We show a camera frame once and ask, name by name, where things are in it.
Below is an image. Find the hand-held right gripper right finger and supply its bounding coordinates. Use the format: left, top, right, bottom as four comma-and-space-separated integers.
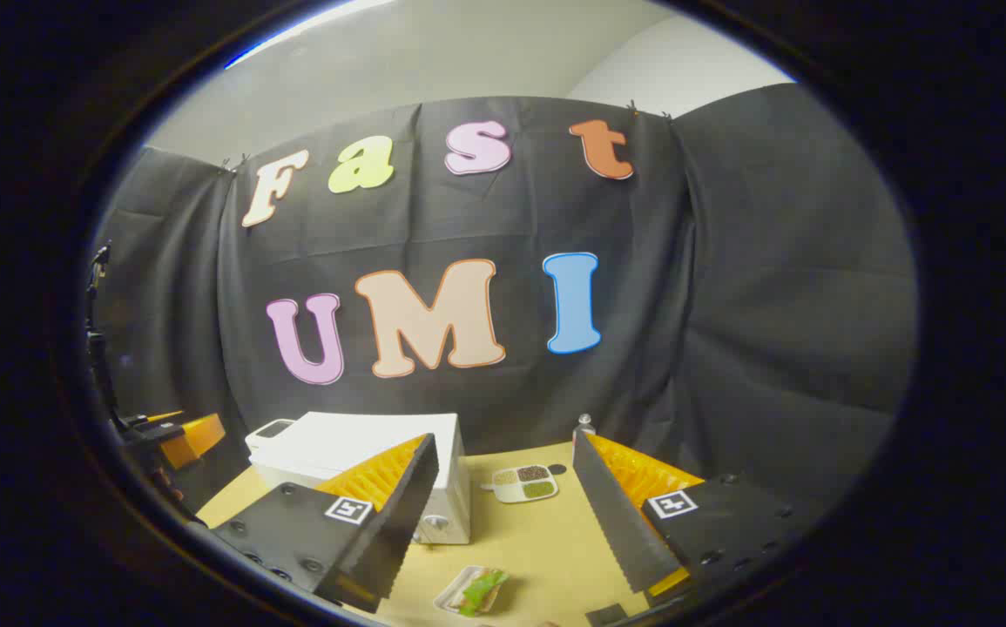
572, 428, 804, 610

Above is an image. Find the divided white dish with grains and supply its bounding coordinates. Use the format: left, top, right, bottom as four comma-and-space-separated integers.
481, 464, 559, 504

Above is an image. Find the white ribbed tray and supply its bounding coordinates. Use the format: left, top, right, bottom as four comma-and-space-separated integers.
433, 565, 512, 617

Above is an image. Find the white microwave oven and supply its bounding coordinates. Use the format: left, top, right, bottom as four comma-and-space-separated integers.
245, 411, 472, 546

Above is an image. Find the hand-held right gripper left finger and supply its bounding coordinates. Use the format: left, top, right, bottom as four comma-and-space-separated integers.
206, 433, 440, 613

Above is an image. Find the lettuce sandwich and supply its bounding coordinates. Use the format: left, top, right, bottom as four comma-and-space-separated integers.
457, 569, 510, 617

